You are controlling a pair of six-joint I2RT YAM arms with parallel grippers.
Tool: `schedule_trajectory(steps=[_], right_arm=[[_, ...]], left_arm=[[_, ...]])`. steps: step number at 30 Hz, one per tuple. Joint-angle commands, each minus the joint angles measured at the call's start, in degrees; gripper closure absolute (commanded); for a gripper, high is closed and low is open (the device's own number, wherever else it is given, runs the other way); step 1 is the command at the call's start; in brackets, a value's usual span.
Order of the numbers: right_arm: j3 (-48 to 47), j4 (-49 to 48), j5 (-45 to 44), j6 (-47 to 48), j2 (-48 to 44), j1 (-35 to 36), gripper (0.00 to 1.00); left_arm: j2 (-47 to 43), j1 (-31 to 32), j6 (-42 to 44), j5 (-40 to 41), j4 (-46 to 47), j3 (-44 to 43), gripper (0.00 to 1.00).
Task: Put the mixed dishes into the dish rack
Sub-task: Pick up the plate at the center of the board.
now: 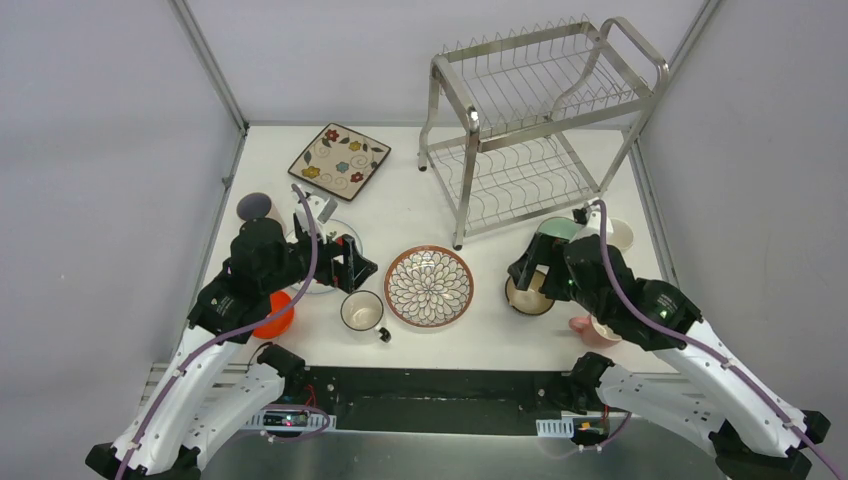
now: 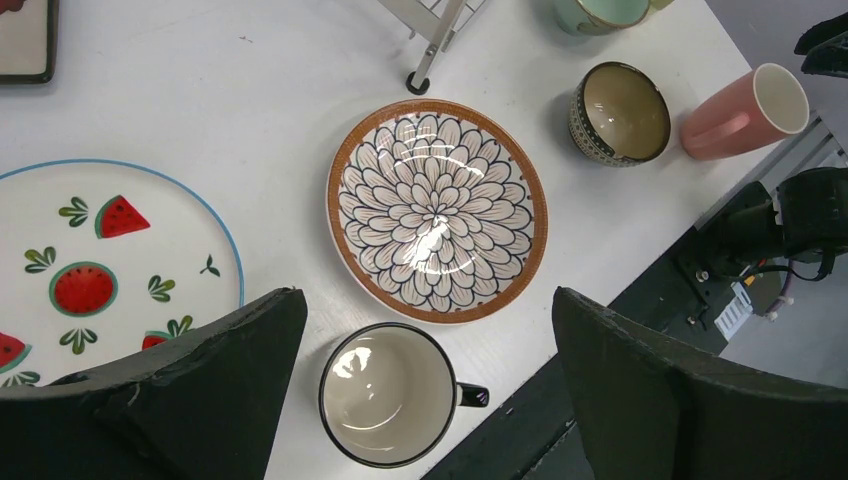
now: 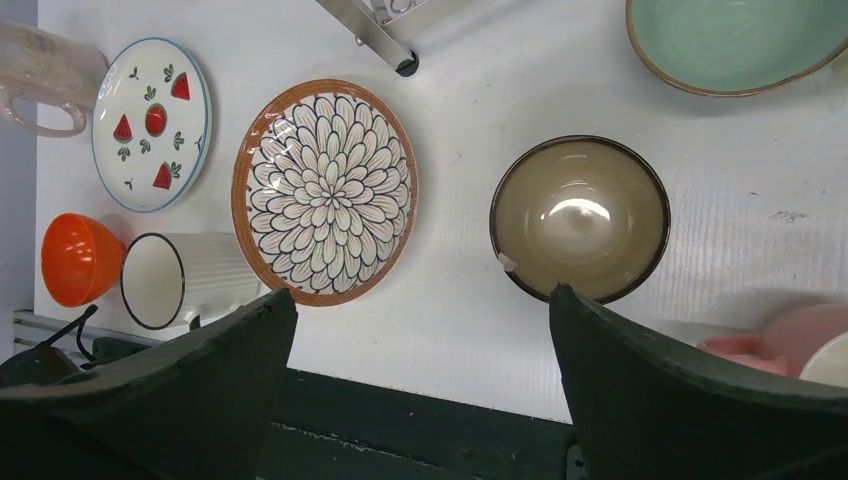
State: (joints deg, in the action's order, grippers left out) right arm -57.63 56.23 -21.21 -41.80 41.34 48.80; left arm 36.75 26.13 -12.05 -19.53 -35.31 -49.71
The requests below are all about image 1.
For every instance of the pale yellow mug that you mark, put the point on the pale yellow mug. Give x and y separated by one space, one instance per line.
619 234

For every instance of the watermelon pattern round plate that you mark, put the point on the watermelon pattern round plate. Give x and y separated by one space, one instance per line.
334 230

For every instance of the pink cup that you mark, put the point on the pink cup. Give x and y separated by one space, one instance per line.
592 333

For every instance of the steel two-tier dish rack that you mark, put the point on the steel two-tier dish rack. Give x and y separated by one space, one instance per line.
537 120

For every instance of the white cable duct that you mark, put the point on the white cable duct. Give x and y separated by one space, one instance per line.
555 428
286 421

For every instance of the dark patterned cream bowl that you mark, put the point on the dark patterned cream bowl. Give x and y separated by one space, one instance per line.
530 301

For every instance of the right white cable duct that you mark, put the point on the right white cable duct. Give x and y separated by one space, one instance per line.
555 428

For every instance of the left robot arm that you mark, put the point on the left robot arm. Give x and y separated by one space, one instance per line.
172 438

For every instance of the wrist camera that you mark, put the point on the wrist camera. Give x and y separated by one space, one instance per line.
313 210
591 221

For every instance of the mint green bowl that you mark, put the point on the mint green bowl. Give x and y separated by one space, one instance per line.
559 228

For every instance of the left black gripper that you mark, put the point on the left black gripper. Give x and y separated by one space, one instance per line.
348 263

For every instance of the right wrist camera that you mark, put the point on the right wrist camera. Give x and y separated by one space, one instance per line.
591 221

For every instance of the brown rim petal pattern plate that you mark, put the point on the brown rim petal pattern plate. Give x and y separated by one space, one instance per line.
428 286

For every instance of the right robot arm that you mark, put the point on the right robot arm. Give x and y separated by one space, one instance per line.
746 428

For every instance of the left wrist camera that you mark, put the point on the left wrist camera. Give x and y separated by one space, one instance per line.
313 210

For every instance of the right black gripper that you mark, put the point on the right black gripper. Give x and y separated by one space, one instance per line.
545 251

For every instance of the orange plastic bowl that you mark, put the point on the orange plastic bowl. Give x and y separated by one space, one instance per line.
280 322

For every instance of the white ribbed mug black handle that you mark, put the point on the white ribbed mug black handle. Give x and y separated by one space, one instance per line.
362 314

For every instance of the left white cable duct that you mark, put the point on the left white cable duct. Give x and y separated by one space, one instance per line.
286 421

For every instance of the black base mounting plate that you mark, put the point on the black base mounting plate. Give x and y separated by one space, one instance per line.
438 401

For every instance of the square floral plate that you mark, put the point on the square floral plate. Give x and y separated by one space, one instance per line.
339 161

